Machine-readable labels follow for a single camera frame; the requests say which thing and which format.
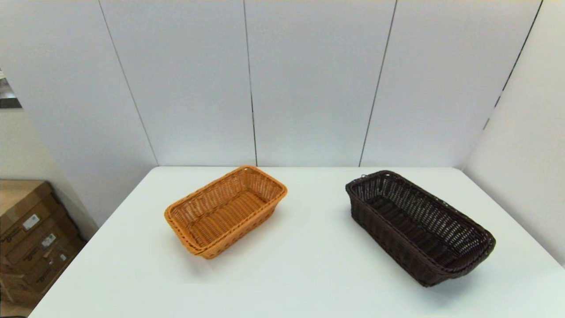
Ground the dark window ledge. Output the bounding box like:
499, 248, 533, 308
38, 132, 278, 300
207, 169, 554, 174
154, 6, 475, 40
0, 71, 22, 109

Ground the orange wicker basket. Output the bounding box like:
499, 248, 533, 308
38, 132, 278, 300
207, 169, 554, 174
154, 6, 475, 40
164, 165, 288, 260

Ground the small cardboard box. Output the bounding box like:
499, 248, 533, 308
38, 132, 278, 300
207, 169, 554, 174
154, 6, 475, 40
0, 273, 28, 306

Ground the dark brown wicker basket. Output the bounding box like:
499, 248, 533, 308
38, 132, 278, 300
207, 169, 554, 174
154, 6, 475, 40
345, 170, 496, 288

